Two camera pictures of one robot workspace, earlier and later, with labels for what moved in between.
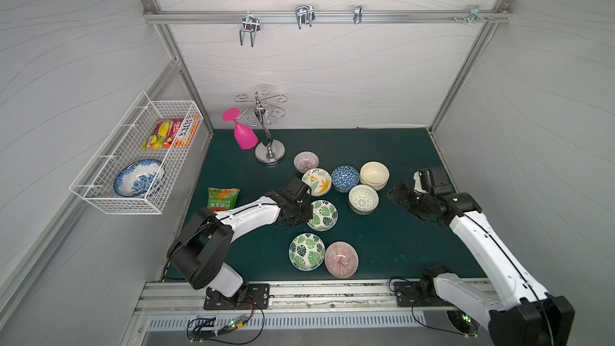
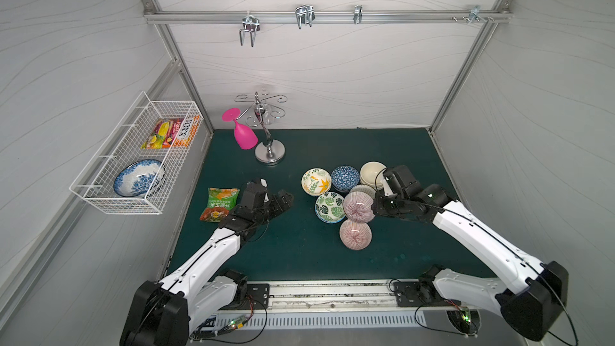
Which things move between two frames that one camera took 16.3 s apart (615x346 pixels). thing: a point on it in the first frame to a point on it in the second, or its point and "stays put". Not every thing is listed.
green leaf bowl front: x=307 y=251 to x=329 y=207
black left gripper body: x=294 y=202 to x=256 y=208
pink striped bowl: x=305 y=160 to x=358 y=207
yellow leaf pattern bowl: x=319 y=180 stays put
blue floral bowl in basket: x=136 y=179 stays put
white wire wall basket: x=138 y=164 stays put
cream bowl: x=375 y=174 stays put
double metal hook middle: x=304 y=14 stays put
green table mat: x=357 y=231 stays put
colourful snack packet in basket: x=172 y=132 stays put
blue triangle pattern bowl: x=343 y=178 stays put
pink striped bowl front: x=341 y=259 to x=355 y=235
